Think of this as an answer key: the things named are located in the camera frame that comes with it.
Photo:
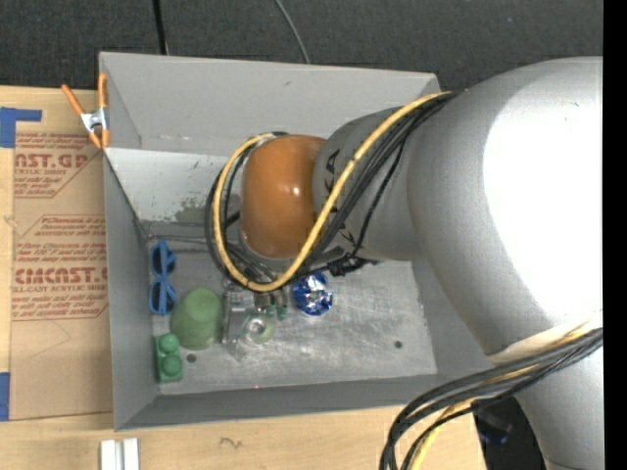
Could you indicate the green cup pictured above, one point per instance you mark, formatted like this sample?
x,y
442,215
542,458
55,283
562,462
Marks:
x,y
196,318

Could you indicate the blue and white crumpled packet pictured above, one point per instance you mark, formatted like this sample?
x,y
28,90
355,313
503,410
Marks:
x,y
312,296

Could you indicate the green toy building block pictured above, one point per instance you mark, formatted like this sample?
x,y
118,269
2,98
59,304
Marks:
x,y
169,360

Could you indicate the pale green round clear thing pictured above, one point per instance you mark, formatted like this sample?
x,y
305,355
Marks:
x,y
262,330

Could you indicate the grey metal bin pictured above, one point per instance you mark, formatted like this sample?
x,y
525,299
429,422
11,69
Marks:
x,y
196,106

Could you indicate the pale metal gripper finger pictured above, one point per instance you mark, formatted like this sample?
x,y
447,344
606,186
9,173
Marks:
x,y
229,328
242,336

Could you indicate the blue sunglasses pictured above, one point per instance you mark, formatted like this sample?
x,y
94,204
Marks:
x,y
161,282

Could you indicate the brown cardboard board red print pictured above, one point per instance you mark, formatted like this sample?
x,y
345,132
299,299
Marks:
x,y
54,341

